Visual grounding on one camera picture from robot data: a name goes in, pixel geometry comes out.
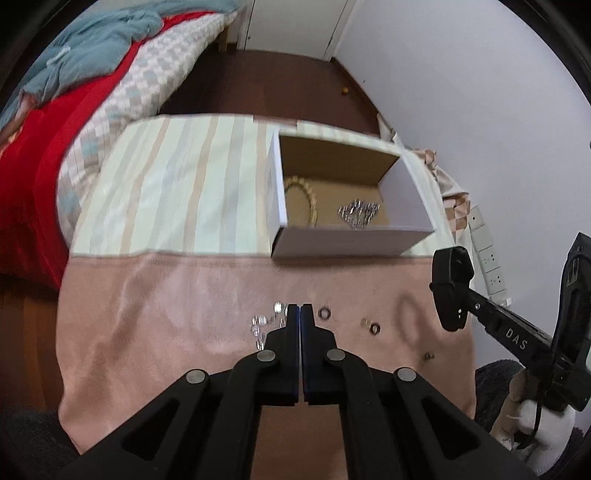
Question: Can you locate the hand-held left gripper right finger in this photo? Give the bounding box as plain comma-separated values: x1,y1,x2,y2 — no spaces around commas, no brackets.
300,303,546,480

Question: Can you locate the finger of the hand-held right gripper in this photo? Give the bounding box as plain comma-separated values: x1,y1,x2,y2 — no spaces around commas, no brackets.
429,246,488,332

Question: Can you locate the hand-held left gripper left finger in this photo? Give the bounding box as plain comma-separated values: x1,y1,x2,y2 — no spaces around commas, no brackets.
55,303,301,480

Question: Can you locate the clear crystal bead bracelet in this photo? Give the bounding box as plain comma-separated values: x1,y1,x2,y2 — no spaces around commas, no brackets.
250,302,288,348

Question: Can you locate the white cardboard box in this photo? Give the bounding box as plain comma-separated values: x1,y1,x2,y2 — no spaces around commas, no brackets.
265,127,437,259

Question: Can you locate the person's right hand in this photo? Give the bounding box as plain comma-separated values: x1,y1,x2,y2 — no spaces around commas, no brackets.
489,368,579,468

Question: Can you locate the white power strip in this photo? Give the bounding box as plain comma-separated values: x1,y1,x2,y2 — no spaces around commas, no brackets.
466,205,509,299

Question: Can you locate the pink checkered cloth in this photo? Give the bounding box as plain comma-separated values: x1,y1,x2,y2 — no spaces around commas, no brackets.
412,148,472,241

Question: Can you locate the dark grey cloth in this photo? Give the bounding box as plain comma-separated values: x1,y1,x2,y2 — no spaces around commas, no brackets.
0,405,80,480
475,360,526,428

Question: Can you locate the striped pale cloth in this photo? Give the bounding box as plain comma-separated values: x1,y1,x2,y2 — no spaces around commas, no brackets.
71,113,458,257

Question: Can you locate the checkered bed sheet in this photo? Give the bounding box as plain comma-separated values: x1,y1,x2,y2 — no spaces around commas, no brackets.
55,17,232,246

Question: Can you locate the white door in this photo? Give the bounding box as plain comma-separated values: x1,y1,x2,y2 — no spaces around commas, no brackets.
235,0,357,62

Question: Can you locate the teal blanket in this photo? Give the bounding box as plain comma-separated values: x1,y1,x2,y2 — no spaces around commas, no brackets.
0,0,242,131

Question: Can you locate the black cable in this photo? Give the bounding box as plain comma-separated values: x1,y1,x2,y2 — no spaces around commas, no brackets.
531,397,546,437

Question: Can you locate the gold beaded bracelet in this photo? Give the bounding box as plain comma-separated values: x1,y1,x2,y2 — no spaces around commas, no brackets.
283,176,321,228

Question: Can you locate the silver chain jewelry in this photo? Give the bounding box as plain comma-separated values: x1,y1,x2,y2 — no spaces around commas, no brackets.
338,198,382,228

